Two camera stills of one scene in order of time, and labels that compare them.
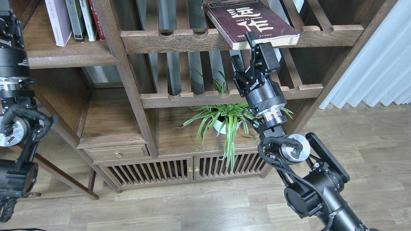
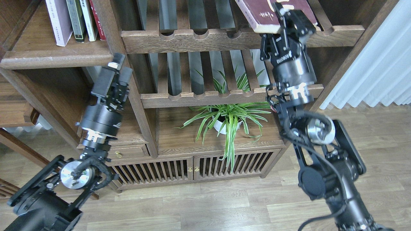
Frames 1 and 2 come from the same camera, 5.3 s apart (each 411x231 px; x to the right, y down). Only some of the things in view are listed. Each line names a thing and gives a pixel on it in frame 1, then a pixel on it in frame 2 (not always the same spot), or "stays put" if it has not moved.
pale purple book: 60,20 stays put
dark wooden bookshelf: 147,87 stays put
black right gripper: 262,90 -> 287,56
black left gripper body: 14,60 -> 104,118
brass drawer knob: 119,155 stays put
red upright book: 99,29 stays put
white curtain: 381,70 stays put
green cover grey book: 77,20 stays put
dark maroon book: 233,18 -> 262,14
